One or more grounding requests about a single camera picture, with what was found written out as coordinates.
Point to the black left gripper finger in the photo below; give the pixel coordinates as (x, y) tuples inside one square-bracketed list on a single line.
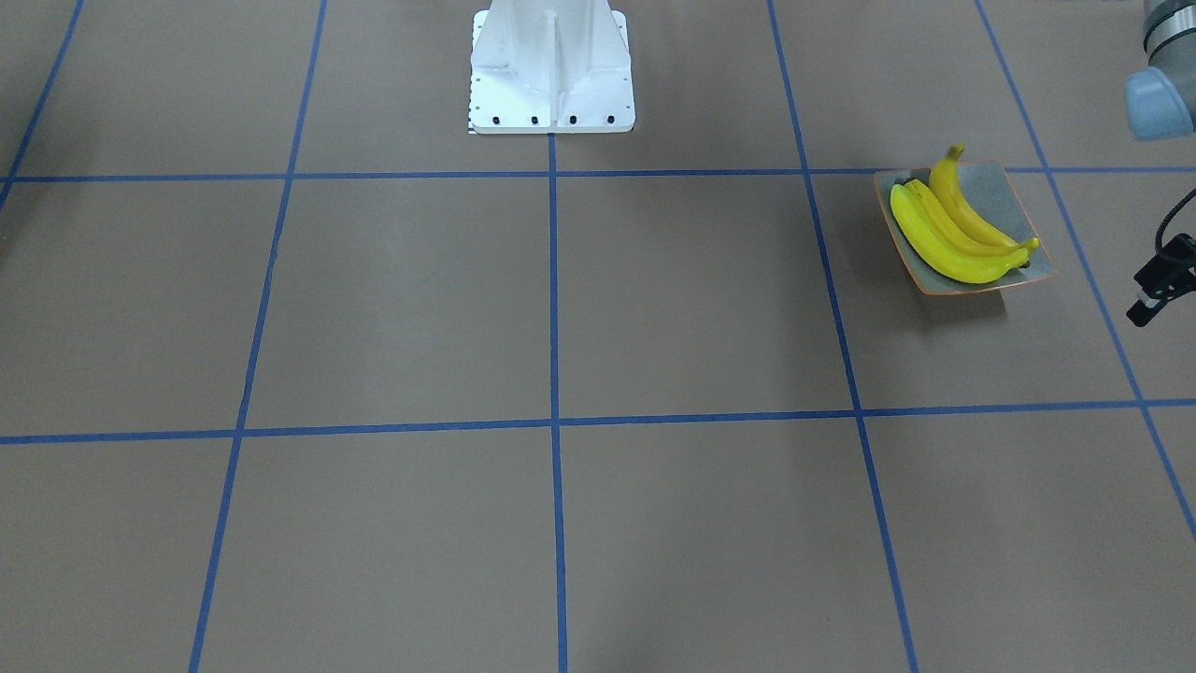
[(1161, 281)]

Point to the bright yellow banana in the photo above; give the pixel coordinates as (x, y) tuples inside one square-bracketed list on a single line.
[(953, 234)]

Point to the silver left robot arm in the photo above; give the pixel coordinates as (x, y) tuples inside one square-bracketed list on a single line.
[(1160, 104)]

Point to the grey square plate orange rim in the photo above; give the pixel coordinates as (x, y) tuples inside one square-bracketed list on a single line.
[(987, 187)]

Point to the brown paper table cover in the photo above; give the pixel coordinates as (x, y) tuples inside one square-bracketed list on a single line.
[(300, 376)]

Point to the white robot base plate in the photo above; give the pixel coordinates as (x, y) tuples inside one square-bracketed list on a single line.
[(550, 67)]

